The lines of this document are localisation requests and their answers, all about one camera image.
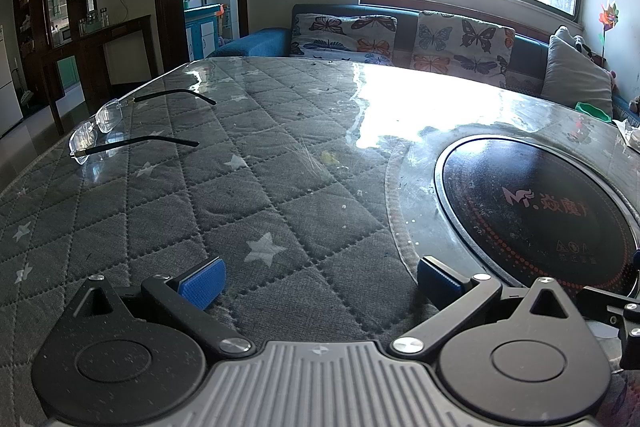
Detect rimless eyeglasses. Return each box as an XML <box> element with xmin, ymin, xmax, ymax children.
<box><xmin>67</xmin><ymin>98</ymin><xmax>198</xmax><ymax>166</ymax></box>

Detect right butterfly print cushion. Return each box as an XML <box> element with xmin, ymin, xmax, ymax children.
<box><xmin>410</xmin><ymin>11</ymin><xmax>516</xmax><ymax>88</ymax></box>

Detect butterfly print cushion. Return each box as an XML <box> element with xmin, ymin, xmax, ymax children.
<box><xmin>290</xmin><ymin>13</ymin><xmax>397</xmax><ymax>66</ymax></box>
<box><xmin>410</xmin><ymin>11</ymin><xmax>516</xmax><ymax>88</ymax></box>

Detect dark wooden cabinet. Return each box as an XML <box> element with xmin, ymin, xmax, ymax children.
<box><xmin>1</xmin><ymin>0</ymin><xmax>162</xmax><ymax>128</ymax></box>

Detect blue cabinet in doorway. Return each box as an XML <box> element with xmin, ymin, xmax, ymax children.
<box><xmin>184</xmin><ymin>4</ymin><xmax>224</xmax><ymax>61</ymax></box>

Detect grey pillow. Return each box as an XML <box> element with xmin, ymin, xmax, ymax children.
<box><xmin>541</xmin><ymin>26</ymin><xmax>613</xmax><ymax>117</ymax></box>

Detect white refrigerator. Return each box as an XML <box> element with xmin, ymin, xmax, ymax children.
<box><xmin>0</xmin><ymin>29</ymin><xmax>23</xmax><ymax>135</ymax></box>

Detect green bowl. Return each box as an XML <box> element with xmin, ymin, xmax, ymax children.
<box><xmin>575</xmin><ymin>102</ymin><xmax>613</xmax><ymax>124</ymax></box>

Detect colourful pinwheel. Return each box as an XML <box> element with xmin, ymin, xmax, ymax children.
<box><xmin>599</xmin><ymin>2</ymin><xmax>620</xmax><ymax>61</ymax></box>

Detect left butterfly print cushion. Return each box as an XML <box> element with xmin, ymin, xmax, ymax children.
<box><xmin>290</xmin><ymin>13</ymin><xmax>397</xmax><ymax>66</ymax></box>

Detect round black induction cooktop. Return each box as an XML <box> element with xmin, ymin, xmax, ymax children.
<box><xmin>435</xmin><ymin>135</ymin><xmax>639</xmax><ymax>296</ymax></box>

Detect grey quilted star tablecloth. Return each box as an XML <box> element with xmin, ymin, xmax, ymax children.
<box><xmin>1</xmin><ymin>57</ymin><xmax>639</xmax><ymax>426</ymax></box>

